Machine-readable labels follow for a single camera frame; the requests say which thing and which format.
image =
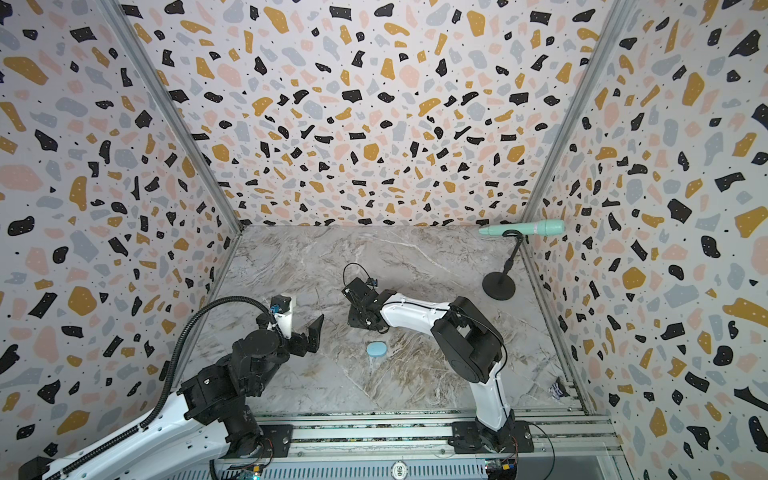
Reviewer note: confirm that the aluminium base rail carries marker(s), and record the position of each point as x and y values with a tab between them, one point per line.
556	443

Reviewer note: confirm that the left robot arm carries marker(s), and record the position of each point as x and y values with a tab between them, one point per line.
205	419

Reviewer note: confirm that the small packet right wall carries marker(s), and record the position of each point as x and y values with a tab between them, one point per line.
559	390

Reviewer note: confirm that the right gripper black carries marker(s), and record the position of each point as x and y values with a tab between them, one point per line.
360	303

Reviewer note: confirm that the blue earbud charging case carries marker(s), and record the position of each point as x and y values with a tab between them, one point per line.
376	349

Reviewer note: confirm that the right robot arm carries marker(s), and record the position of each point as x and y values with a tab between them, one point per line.
471	345

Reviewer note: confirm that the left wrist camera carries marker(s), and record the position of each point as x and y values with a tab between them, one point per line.
281	307

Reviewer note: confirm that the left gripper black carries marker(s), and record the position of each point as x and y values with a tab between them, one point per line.
304	343

